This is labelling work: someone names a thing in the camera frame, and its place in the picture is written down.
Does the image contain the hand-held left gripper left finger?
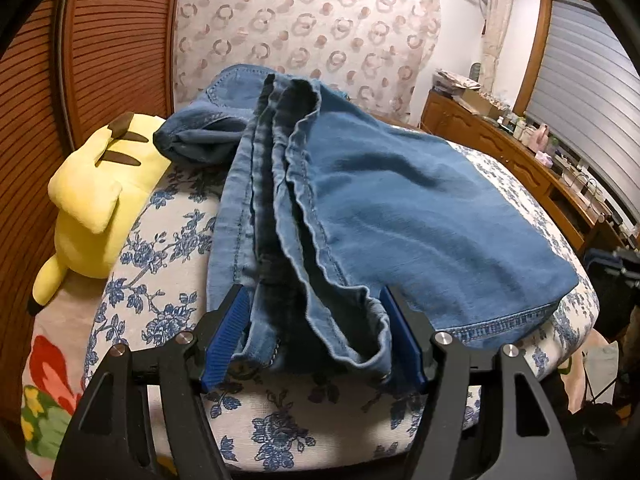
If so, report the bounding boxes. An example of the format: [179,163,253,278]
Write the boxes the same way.
[52,284,251,480]

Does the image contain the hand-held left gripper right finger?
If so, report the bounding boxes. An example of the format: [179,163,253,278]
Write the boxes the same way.
[379,285,576,480]

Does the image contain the blue denim pants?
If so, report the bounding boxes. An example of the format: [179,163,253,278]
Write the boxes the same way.
[152,63,580,378]

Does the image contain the blue floral white cushion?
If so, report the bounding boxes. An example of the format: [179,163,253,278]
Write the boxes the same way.
[82,115,601,473]

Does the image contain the yellow plush toy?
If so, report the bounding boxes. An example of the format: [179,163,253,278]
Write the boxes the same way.
[27,112,166,316]

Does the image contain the colourful flower print blanket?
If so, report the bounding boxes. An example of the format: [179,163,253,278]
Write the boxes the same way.
[20,285,106,466]

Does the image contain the pale plastic bag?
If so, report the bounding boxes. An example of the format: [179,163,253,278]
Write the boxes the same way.
[582,340,621,406]

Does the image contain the wooden sideboard cabinet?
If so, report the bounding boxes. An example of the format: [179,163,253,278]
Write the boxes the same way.
[420,89,626,253]

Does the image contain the cardboard box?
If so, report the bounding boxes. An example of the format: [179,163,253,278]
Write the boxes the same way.
[457,87,503,116]

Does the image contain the pile of papers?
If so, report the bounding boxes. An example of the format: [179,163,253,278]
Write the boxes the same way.
[432,69,481,93]

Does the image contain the brown louvered wooden door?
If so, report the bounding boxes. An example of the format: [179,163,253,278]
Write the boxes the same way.
[0,0,186,341]

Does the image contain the beige lace curtain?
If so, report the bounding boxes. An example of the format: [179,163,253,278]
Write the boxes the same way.
[480,0,516,91]

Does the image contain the wooden window frame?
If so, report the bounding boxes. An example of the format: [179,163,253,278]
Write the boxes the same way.
[512,0,556,111]

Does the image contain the ring patterned sheer curtain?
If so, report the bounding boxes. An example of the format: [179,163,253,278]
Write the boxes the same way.
[172,0,443,123]

